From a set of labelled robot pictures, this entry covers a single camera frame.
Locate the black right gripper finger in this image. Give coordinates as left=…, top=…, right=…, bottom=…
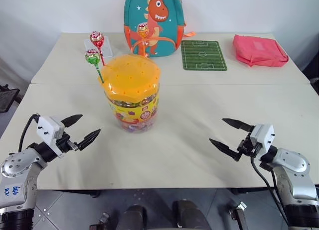
left=209, top=138, right=240, bottom=162
left=222, top=118, right=254, bottom=132

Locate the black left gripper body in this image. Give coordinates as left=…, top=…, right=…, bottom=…
left=56, top=131, right=82, bottom=156

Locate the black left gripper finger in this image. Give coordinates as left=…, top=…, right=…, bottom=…
left=77, top=128, right=102, bottom=151
left=61, top=114, right=84, bottom=128

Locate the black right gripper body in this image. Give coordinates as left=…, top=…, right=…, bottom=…
left=237, top=131, right=261, bottom=157

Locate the orange-lidded lollipop jar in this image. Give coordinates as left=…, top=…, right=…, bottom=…
left=100, top=54, right=161, bottom=134

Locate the green wrapped lollipop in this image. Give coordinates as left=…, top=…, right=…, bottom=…
left=84, top=48, right=105, bottom=84

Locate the red wrapped lollipop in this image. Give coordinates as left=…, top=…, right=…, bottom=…
left=89, top=30, right=106, bottom=67

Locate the orange wrapped lollipop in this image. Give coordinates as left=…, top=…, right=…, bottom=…
left=137, top=22, right=150, bottom=58

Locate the metal table clamp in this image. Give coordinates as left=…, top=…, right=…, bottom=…
left=89, top=212, right=111, bottom=230
left=228, top=201, right=250, bottom=230

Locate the black stand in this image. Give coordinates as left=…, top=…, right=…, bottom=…
left=0, top=84, right=21, bottom=114

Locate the dark rounded shape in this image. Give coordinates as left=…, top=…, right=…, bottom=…
left=123, top=204, right=148, bottom=230
left=172, top=199, right=213, bottom=230

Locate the green soccer field mat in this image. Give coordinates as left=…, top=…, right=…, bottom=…
left=180, top=40, right=228, bottom=72

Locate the pink fabric bag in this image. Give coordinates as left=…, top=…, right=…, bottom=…
left=232, top=34, right=290, bottom=67

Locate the clear plastic tray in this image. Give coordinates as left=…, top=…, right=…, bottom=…
left=83, top=37, right=114, bottom=58

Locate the teal dinosaur backpack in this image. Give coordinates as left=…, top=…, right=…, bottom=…
left=123, top=0, right=195, bottom=58

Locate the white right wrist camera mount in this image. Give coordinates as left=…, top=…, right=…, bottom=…
left=250, top=124, right=275, bottom=151

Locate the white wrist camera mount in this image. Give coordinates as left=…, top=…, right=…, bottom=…
left=36, top=116, right=66, bottom=156
left=250, top=124, right=275, bottom=151

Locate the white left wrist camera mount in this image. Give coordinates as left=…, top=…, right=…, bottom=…
left=36, top=116, right=66, bottom=156

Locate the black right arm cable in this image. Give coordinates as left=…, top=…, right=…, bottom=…
left=250, top=155, right=291, bottom=227

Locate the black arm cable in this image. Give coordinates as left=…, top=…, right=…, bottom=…
left=250, top=155, right=291, bottom=227
left=18, top=113, right=42, bottom=147

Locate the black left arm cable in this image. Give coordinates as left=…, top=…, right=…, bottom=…
left=18, top=113, right=42, bottom=147

